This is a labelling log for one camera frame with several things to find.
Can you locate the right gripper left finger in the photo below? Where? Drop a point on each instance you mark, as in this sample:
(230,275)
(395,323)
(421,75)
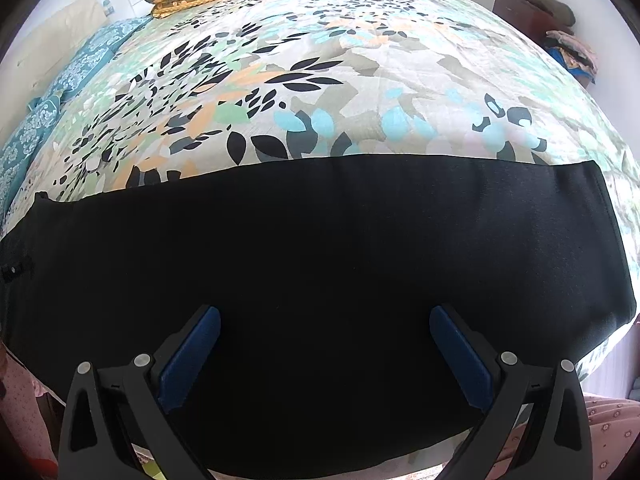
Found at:
(109,409)

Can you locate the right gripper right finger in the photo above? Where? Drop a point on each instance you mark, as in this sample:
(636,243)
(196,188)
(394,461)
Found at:
(556,442)

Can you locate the black pants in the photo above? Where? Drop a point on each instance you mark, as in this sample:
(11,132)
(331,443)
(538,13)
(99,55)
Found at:
(324,272)

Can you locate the pink dotted pajama pants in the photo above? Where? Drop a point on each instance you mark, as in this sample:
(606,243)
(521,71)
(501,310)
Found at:
(614,428)

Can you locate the floral bed sheet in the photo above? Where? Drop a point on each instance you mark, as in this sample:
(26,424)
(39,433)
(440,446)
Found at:
(234,83)

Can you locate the folded clothes pile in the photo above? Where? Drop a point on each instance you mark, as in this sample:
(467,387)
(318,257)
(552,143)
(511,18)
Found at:
(575,56)

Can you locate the near blue floral pillow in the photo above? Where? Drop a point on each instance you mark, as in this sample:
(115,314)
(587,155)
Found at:
(23,145)

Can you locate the blue floral pillow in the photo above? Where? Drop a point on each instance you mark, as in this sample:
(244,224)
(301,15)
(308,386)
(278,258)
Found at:
(23,145)
(91,57)

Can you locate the dark wooden side cabinet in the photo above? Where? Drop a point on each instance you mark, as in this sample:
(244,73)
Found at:
(533,23)

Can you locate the far blue floral pillow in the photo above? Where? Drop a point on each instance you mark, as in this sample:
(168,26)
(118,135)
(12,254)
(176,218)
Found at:
(91,57)

